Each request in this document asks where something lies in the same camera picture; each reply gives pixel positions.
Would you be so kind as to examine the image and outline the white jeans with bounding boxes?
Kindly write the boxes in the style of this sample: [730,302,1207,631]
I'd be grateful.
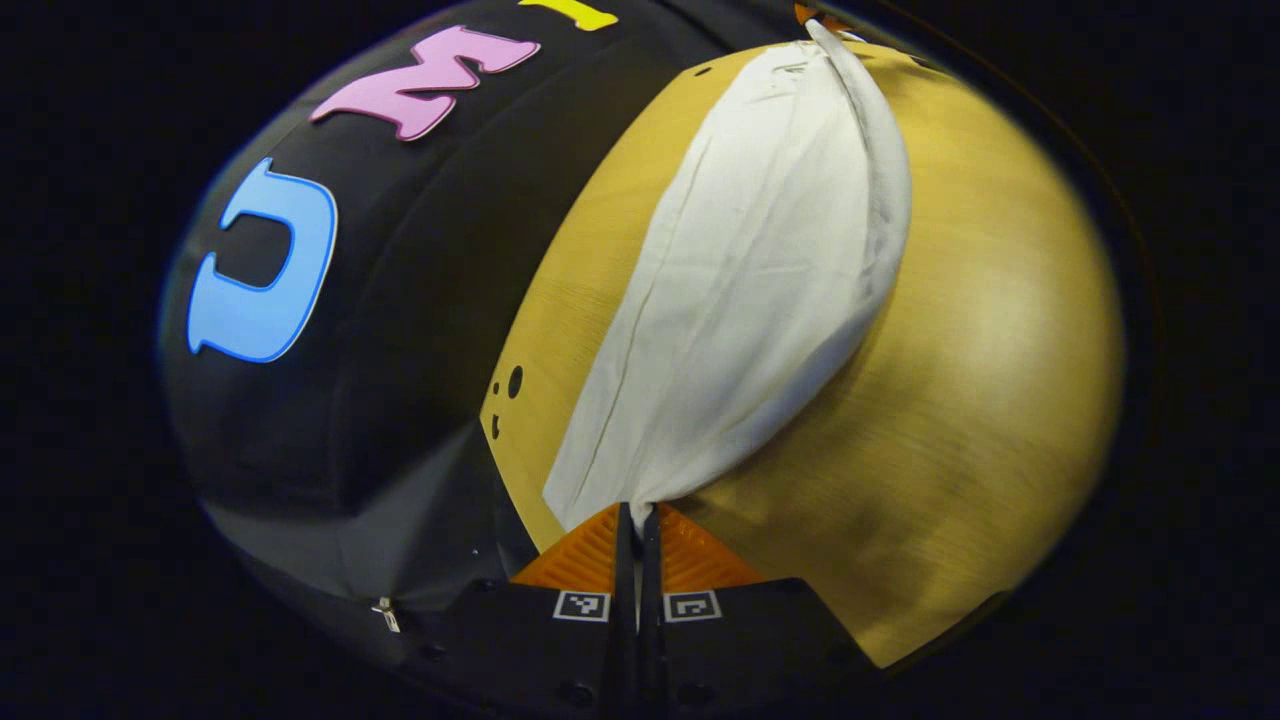
[541,18,914,537]

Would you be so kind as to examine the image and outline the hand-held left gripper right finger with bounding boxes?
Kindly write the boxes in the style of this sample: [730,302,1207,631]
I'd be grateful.
[641,503,883,720]

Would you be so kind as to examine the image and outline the black backdrop cloth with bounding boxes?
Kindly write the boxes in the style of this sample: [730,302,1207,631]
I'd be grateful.
[158,0,801,641]

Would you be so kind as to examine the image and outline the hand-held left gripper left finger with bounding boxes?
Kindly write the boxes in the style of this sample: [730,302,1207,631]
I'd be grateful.
[400,502,642,720]

